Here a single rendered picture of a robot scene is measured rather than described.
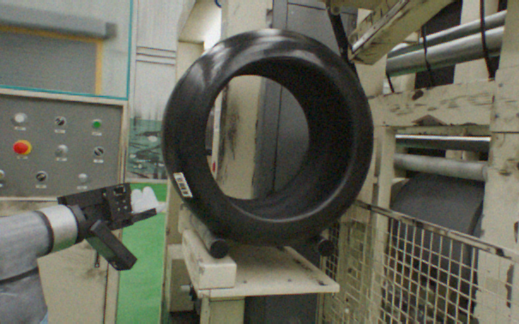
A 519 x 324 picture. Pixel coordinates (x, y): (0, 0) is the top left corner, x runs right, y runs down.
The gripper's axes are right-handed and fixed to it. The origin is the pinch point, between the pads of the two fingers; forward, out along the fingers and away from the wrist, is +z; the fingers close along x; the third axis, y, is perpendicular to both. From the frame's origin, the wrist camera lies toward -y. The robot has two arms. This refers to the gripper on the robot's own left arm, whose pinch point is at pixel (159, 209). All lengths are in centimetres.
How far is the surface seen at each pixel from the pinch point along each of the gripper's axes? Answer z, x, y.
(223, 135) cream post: 44.6, 14.9, 15.9
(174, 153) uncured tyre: 8.1, 0.6, 11.6
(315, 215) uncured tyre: 31.8, -19.0, -11.0
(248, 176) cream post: 50, 13, 1
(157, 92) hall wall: 616, 647, 206
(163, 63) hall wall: 632, 623, 267
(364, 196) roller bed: 76, -15, -15
